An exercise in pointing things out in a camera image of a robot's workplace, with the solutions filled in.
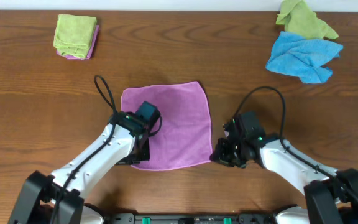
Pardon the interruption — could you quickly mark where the purple microfiber cloth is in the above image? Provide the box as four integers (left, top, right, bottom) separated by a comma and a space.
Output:
121, 81, 213, 171

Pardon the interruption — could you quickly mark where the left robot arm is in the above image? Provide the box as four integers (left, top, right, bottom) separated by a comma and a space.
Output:
9, 101, 162, 223

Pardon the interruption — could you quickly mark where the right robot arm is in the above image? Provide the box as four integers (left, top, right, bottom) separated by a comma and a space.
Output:
210, 111, 358, 223

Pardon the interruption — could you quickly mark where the folded pink cloth under green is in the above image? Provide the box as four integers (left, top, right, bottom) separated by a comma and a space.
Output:
56, 25, 99, 60

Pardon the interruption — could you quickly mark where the crumpled blue cloth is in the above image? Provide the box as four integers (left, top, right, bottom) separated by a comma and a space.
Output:
265, 31, 343, 84

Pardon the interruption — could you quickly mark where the crumpled olive green cloth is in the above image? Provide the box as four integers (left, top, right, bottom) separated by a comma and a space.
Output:
275, 0, 339, 39

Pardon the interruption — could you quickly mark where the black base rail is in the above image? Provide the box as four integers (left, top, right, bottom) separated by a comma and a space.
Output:
104, 213, 276, 224

